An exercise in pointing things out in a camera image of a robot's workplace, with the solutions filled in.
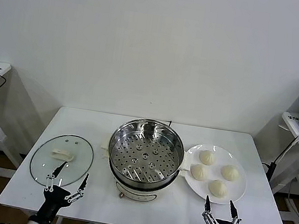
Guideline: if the white oval plate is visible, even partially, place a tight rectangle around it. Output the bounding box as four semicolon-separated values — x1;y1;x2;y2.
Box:
179;141;253;208

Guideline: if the black power adapter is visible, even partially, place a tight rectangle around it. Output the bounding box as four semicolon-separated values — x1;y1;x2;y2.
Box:
266;161;277;182

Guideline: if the white steamed baozi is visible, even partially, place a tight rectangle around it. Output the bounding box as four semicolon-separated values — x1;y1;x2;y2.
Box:
206;178;230;199
197;149;218;167
219;163;242;184
189;163;212;183

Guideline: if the white laptop charger cable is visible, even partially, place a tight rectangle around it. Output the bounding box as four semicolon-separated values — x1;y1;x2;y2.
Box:
273;131;299;167

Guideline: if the glass lid with white handle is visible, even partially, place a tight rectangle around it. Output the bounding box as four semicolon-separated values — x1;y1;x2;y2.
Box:
27;129;97;193

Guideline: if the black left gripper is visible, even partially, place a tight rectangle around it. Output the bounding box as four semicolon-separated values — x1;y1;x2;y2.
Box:
35;158;91;224

